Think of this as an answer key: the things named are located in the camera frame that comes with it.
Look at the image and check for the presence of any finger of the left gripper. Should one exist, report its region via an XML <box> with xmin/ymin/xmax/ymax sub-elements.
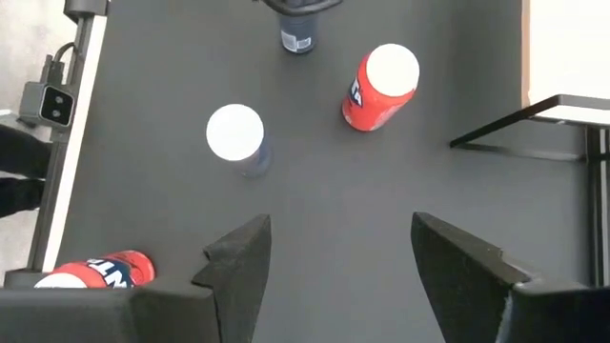
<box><xmin>259</xmin><ymin>0</ymin><xmax>345</xmax><ymax>18</ymax></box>

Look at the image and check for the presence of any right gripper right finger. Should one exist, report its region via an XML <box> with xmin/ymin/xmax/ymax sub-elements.
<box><xmin>410</xmin><ymin>212</ymin><xmax>533</xmax><ymax>343</ymax></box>

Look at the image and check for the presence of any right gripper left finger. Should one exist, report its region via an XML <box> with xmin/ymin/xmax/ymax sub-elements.
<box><xmin>192</xmin><ymin>213</ymin><xmax>273</xmax><ymax>343</ymax></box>

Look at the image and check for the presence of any silver blue Red Bull can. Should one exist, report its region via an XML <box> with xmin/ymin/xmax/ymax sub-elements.
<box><xmin>204</xmin><ymin>103</ymin><xmax>274</xmax><ymax>180</ymax></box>
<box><xmin>277</xmin><ymin>11</ymin><xmax>319</xmax><ymax>55</ymax></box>

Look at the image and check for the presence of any orange Fanta can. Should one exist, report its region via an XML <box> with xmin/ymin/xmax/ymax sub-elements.
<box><xmin>340</xmin><ymin>42</ymin><xmax>421</xmax><ymax>133</ymax></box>

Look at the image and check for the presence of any black table mat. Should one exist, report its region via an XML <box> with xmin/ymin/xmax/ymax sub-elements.
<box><xmin>56</xmin><ymin>0</ymin><xmax>595</xmax><ymax>343</ymax></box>

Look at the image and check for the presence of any red soda can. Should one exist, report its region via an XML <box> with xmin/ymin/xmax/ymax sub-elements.
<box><xmin>32</xmin><ymin>249</ymin><xmax>157</xmax><ymax>290</ymax></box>

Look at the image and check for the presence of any person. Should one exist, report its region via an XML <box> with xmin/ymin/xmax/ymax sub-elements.
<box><xmin>0</xmin><ymin>123</ymin><xmax>53</xmax><ymax>219</ymax></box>

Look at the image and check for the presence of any black frame rail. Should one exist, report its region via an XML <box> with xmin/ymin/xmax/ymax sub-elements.
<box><xmin>2</xmin><ymin>0</ymin><xmax>109</xmax><ymax>290</ymax></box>

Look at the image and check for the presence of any grey table-level camera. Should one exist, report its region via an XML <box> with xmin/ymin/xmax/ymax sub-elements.
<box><xmin>18</xmin><ymin>80</ymin><xmax>77</xmax><ymax>130</ymax></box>

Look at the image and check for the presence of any wooden shelf with black frame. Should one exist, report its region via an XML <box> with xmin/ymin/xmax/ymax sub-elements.
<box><xmin>449</xmin><ymin>0</ymin><xmax>610</xmax><ymax>287</ymax></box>

